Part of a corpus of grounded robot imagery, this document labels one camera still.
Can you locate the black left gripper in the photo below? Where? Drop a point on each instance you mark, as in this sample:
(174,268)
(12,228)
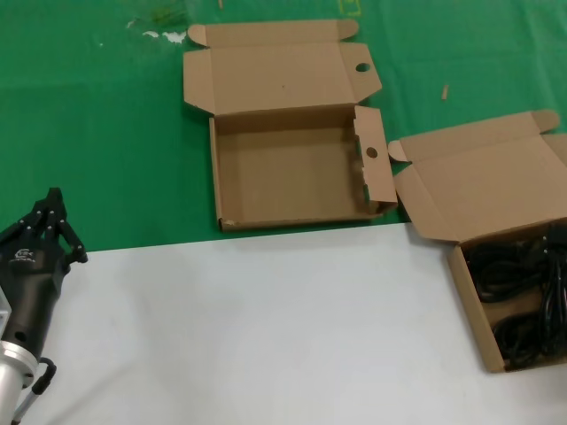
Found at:
(31,288)

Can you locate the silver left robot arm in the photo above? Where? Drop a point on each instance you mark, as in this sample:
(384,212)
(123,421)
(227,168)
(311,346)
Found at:
(11,376)

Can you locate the cardboard box with round holes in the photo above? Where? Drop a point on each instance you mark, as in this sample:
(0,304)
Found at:
(288,177)

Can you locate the plain open cardboard box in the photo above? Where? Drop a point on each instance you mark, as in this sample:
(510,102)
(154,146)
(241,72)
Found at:
(478,186)

